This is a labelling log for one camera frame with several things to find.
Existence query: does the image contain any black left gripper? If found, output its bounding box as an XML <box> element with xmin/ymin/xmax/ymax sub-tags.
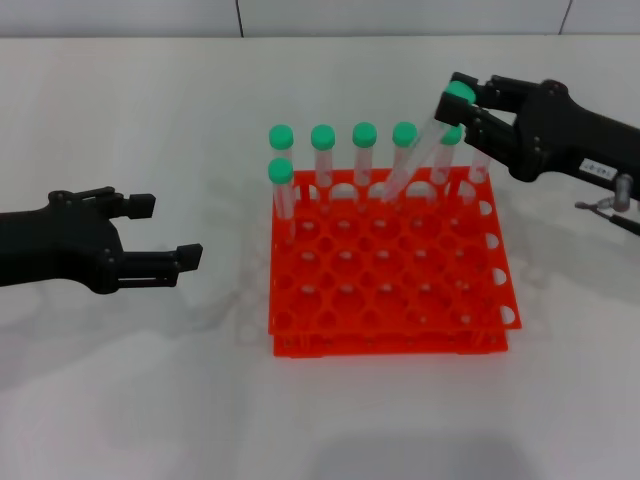
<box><xmin>0</xmin><ymin>186</ymin><xmax>204</xmax><ymax>296</ymax></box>

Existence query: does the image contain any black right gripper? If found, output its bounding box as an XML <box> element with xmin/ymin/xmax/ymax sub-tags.
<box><xmin>433</xmin><ymin>72</ymin><xmax>640</xmax><ymax>190</ymax></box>

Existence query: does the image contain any clear test tube green cap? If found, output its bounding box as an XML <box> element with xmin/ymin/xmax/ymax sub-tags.
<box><xmin>268</xmin><ymin>123</ymin><xmax>301</xmax><ymax>201</ymax></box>
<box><xmin>380</xmin><ymin>79</ymin><xmax>477</xmax><ymax>204</ymax></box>
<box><xmin>430</xmin><ymin>124</ymin><xmax>465</xmax><ymax>201</ymax></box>
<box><xmin>392</xmin><ymin>121</ymin><xmax>419</xmax><ymax>201</ymax></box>
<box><xmin>268</xmin><ymin>157</ymin><xmax>299</xmax><ymax>246</ymax></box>
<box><xmin>467</xmin><ymin>149</ymin><xmax>495</xmax><ymax>204</ymax></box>
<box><xmin>351</xmin><ymin>121</ymin><xmax>379</xmax><ymax>211</ymax></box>
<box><xmin>310</xmin><ymin>123</ymin><xmax>337</xmax><ymax>214</ymax></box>

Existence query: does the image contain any orange plastic test tube rack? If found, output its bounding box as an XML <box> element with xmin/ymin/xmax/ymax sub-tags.
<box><xmin>267</xmin><ymin>166</ymin><xmax>524</xmax><ymax>359</ymax></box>

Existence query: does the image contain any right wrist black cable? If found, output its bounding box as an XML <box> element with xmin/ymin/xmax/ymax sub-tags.
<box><xmin>574</xmin><ymin>173</ymin><xmax>640</xmax><ymax>229</ymax></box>

